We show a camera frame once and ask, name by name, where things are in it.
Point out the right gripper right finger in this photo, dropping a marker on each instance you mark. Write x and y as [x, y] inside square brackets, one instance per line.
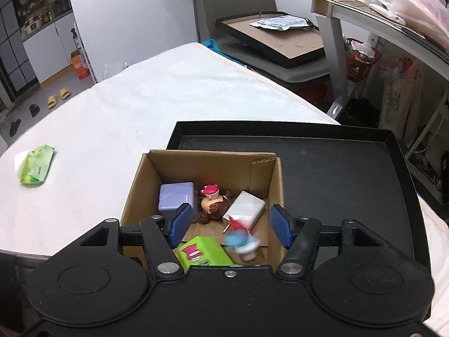
[302, 237]

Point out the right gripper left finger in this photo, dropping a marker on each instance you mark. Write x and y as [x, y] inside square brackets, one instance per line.
[99, 251]

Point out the purple cube box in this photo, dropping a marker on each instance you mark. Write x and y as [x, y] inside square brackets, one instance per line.
[173, 195]

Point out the green hexagonal box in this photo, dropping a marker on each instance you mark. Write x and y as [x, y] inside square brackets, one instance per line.
[203, 251]

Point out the brown haired girl figurine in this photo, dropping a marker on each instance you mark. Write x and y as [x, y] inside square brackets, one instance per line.
[214, 204]

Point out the white charger plug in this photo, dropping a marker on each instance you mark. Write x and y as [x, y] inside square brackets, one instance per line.
[245, 210]

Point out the red haired small figurine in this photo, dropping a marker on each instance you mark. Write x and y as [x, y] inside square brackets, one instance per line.
[240, 239]

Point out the brown cardboard box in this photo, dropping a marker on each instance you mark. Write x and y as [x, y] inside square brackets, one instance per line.
[256, 173]

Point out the black tray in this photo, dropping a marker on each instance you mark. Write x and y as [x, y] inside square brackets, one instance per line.
[330, 172]

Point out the green wet wipes pack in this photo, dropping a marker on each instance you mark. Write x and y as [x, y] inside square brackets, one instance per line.
[36, 165]

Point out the yellow slipper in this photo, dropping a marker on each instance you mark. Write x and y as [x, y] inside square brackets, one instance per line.
[52, 101]
[64, 93]

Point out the white plastic bag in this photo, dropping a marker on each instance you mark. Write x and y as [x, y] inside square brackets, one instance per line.
[403, 81]

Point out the black shoe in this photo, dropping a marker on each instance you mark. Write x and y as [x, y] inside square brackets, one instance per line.
[34, 109]
[14, 127]

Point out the orange carton box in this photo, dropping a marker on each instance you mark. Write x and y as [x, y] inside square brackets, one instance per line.
[79, 65]

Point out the red plastic basket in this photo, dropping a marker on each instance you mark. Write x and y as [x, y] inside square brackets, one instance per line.
[360, 57]

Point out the black framed board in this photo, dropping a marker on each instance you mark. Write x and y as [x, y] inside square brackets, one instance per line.
[287, 40]

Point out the grey table frame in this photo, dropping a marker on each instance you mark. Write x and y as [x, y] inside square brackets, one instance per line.
[329, 15]

